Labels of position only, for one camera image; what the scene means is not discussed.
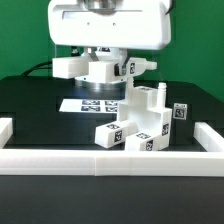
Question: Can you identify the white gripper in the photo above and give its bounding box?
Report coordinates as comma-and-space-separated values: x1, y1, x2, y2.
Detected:
48, 0, 172, 75

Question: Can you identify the white chair seat part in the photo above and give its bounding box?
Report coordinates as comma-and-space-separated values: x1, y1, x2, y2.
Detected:
117, 78, 172, 151

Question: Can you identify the white short tagged block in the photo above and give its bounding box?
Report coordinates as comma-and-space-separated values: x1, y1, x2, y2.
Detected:
95, 120, 138, 148

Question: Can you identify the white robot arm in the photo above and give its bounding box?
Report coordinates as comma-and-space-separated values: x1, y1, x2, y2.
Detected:
48, 0, 174, 88

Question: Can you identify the white tagged flat board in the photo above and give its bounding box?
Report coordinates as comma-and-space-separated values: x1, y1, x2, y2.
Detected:
59, 99, 118, 113

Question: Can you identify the black cable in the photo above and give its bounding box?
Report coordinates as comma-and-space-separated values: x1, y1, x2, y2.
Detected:
21, 60, 54, 78

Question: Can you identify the white fence frame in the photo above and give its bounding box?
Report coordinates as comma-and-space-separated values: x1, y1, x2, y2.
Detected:
0, 118, 224, 177

